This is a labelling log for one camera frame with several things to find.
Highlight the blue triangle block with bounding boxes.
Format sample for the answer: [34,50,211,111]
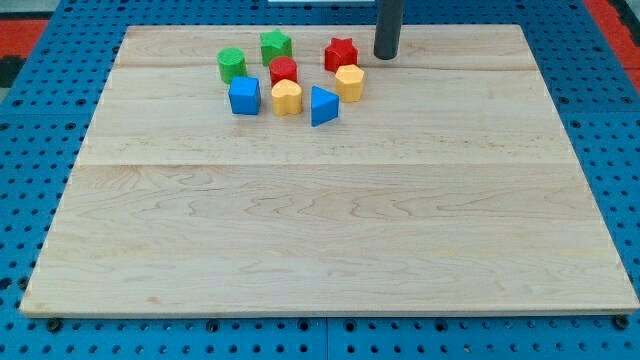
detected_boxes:
[311,86,339,127]

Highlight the yellow heart block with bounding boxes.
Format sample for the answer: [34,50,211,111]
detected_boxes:
[271,79,303,116]

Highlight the yellow hexagon block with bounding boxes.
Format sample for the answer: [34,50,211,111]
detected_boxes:
[335,64,365,103]

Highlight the blue cube block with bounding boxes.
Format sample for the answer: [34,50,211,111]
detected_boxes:
[228,76,261,115]

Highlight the red cylinder block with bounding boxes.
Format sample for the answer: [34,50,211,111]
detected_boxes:
[269,56,298,86]

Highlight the red star block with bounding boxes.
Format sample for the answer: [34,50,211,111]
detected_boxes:
[324,37,359,72]

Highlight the light wooden board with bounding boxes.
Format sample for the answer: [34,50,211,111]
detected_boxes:
[20,25,639,319]

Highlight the green star block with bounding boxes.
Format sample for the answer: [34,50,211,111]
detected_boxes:
[260,29,293,67]

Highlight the green cylinder block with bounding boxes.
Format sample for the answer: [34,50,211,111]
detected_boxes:
[216,47,247,84]

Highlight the dark grey cylindrical robot stick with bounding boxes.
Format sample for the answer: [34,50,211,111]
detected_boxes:
[373,0,405,60]

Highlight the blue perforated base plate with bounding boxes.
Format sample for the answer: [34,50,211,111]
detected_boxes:
[1,0,639,359]

